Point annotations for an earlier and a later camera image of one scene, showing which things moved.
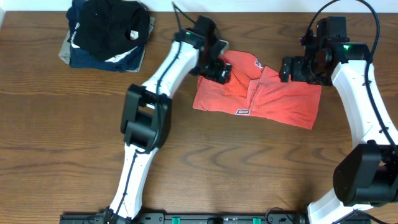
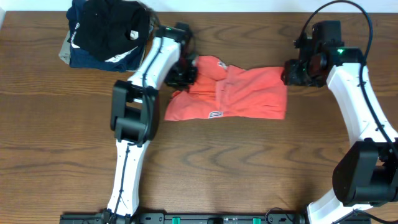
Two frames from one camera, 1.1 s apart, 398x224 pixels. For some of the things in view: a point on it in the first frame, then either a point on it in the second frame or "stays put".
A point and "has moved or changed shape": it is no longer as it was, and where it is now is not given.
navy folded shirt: (83, 57) stays put
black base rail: (186, 218) stays put
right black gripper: (288, 69) stays put
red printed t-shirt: (255, 90) has moved or changed shape
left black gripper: (219, 70) to (181, 76)
